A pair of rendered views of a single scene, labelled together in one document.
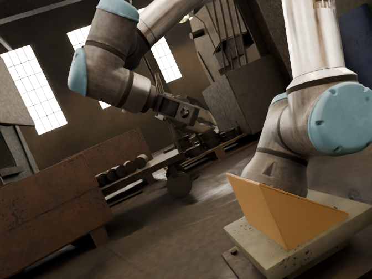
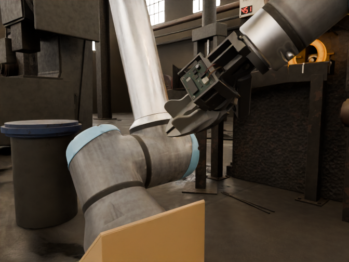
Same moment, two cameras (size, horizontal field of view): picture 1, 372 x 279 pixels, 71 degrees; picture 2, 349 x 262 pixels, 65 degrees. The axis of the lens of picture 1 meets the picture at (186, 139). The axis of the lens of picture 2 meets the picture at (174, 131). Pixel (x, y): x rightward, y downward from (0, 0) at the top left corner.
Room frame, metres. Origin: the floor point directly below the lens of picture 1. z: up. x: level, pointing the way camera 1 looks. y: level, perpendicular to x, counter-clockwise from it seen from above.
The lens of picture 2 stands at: (0.98, 0.37, 0.52)
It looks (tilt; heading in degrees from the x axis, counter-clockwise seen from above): 6 degrees down; 239
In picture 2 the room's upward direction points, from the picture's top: straight up
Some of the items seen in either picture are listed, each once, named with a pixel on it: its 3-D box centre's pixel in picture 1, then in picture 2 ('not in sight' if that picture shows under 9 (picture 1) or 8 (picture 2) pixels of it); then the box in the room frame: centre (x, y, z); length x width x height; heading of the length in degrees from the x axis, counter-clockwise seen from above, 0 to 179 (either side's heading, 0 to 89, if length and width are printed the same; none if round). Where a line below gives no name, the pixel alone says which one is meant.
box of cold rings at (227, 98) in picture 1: (265, 94); not in sight; (3.34, -1.16, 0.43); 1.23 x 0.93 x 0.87; 102
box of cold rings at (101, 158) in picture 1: (113, 168); not in sight; (3.70, 1.10, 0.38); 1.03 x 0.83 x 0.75; 107
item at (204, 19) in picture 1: (231, 54); not in sight; (5.40, -1.57, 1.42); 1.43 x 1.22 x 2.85; 19
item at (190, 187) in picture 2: not in sight; (197, 128); (0.03, -0.94, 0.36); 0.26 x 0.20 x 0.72; 139
